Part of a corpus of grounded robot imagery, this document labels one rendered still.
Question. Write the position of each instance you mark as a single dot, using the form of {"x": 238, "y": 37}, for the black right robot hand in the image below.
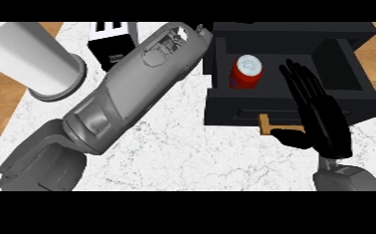
{"x": 324, "y": 125}

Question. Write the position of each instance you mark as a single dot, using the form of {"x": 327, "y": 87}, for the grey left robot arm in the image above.
{"x": 138, "y": 78}

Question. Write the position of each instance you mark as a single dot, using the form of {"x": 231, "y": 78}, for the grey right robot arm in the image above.
{"x": 346, "y": 180}

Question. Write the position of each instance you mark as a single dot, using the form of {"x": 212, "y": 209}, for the dark grey drawer front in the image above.
{"x": 231, "y": 110}

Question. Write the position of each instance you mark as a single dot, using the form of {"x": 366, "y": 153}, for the red can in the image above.
{"x": 247, "y": 73}

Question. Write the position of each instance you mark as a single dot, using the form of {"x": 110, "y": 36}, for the dark grey open drawer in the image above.
{"x": 284, "y": 48}

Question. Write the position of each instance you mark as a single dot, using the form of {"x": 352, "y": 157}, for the dark grey cabinet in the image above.
{"x": 294, "y": 29}

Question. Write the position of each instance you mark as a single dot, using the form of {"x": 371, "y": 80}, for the black box with white label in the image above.
{"x": 110, "y": 50}

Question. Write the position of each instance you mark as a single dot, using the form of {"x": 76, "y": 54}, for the white cylinder with grey rim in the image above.
{"x": 35, "y": 58}

